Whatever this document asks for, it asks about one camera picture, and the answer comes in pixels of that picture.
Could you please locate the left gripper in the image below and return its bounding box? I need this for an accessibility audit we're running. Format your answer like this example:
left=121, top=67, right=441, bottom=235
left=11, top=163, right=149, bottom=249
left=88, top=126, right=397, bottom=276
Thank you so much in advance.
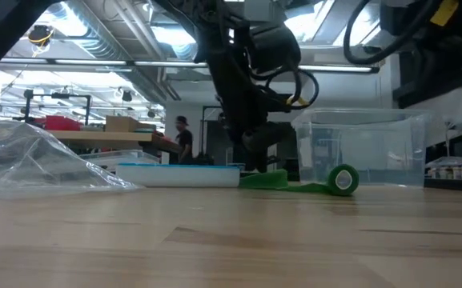
left=208, top=23, right=302, bottom=173

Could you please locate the green elastic bandage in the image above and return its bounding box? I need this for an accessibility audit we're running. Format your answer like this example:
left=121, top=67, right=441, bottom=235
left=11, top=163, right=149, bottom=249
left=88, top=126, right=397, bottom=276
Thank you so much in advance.
left=238, top=163, right=360, bottom=197

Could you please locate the blue white pill organizer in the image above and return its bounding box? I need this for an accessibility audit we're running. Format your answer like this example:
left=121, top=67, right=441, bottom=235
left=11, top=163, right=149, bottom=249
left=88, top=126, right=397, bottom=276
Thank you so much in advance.
left=115, top=162, right=242, bottom=188

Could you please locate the clear plastic bin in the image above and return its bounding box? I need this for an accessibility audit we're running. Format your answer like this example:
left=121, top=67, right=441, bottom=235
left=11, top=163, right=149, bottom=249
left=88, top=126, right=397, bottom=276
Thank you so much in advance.
left=291, top=107, right=432, bottom=188

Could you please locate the clear zip plastic bag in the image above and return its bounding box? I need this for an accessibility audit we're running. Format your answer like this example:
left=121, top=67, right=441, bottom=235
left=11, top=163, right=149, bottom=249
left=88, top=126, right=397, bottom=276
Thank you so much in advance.
left=0, top=121, right=143, bottom=200

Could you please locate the person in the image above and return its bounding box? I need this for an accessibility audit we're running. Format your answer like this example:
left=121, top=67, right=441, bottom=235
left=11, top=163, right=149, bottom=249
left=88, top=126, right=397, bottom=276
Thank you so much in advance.
left=173, top=115, right=195, bottom=165

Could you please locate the long ceiling light bar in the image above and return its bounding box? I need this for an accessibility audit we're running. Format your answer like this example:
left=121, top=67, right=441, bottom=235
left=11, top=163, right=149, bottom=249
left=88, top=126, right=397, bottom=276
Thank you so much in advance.
left=297, top=63, right=380, bottom=75
left=0, top=58, right=210, bottom=68

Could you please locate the shelf with small bottles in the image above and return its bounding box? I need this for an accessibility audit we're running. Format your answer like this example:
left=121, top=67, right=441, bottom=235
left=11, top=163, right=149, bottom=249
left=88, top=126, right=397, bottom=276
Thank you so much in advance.
left=424, top=155, right=462, bottom=193

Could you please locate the brown cardboard box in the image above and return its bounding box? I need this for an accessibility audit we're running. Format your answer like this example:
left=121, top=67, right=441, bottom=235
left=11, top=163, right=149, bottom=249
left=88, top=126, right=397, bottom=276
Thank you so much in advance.
left=104, top=115, right=158, bottom=133

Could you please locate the clear plastic bin lid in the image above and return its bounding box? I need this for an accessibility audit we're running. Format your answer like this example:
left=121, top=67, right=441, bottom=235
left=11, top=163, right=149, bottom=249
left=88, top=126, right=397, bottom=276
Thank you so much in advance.
left=78, top=150, right=162, bottom=171

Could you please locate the wooden workbench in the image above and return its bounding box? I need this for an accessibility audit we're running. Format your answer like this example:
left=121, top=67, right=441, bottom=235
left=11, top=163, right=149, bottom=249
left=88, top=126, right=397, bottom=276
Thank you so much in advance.
left=48, top=130, right=182, bottom=157

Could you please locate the red storage bin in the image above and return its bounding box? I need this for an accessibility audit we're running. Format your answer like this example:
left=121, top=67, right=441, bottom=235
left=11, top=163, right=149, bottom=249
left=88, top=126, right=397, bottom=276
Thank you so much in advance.
left=34, top=115, right=83, bottom=132

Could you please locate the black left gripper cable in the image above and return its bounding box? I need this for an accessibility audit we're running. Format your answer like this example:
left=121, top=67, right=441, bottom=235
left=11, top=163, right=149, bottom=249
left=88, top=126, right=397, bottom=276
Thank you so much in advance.
left=264, top=67, right=320, bottom=111

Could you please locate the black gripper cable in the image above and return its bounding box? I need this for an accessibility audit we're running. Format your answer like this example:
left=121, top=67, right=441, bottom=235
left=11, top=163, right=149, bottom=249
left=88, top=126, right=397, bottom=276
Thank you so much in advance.
left=342, top=0, right=420, bottom=66
left=264, top=67, right=320, bottom=111

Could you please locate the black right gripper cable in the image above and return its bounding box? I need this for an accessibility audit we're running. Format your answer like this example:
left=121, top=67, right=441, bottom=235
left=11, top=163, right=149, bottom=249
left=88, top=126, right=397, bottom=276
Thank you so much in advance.
left=342, top=0, right=420, bottom=66

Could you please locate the silver ventilation duct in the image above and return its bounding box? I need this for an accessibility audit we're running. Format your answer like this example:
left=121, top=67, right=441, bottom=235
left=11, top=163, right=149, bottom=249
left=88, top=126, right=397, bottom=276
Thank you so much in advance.
left=46, top=0, right=199, bottom=105

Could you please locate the black overhead rig frame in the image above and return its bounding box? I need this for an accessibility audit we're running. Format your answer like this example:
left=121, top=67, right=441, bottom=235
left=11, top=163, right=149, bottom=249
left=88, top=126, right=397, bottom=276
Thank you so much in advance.
left=24, top=90, right=94, bottom=125

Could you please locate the yellow black cable reel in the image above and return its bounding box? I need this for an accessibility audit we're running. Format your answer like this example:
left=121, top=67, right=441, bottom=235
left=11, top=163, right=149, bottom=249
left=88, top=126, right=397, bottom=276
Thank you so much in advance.
left=28, top=24, right=55, bottom=47

